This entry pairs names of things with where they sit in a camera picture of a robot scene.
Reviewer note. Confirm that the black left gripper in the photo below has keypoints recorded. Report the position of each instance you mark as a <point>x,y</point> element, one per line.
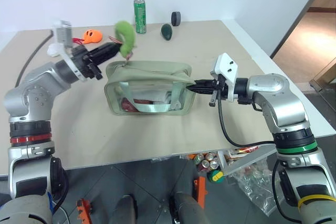
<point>84,61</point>

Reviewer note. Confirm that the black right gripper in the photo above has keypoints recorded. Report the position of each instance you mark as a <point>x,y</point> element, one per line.
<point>220,87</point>

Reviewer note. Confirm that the green pouch with clear window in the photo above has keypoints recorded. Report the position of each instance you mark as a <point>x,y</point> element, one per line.
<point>147,73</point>

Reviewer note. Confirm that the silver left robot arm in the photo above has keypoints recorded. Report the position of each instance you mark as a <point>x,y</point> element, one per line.
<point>31,98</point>

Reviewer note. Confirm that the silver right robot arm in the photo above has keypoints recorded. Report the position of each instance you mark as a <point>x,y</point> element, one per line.
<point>278,98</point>

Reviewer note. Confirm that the green drink can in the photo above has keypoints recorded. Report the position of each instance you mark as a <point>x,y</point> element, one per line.
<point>140,16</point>

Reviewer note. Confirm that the red packet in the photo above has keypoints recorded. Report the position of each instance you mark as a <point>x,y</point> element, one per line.
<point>128,104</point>

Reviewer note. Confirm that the dark green avocado toy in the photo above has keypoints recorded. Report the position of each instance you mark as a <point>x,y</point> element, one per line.
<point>166,32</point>

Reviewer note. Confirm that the green and yellow round toy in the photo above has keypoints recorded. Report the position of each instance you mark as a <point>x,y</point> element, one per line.
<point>215,175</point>

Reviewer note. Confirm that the orange clamp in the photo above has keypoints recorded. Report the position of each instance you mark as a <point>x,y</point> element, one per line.
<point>83,209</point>
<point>201,187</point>

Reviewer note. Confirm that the clear plastic bag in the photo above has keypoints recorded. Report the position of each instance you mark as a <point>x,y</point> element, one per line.
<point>256,184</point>

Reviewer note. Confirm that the dark rounded shape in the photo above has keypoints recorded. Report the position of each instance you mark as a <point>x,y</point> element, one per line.
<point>187,209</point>

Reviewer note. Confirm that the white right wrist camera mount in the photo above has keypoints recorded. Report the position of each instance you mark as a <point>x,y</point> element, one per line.
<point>225,66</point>

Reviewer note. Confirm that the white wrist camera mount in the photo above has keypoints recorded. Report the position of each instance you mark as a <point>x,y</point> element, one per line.
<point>225,66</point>
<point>67,58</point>

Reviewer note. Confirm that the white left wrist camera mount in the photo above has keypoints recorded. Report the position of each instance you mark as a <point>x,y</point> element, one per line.
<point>67,58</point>

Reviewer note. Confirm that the metal door frame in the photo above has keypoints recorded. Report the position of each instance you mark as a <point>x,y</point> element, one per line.
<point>324,77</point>

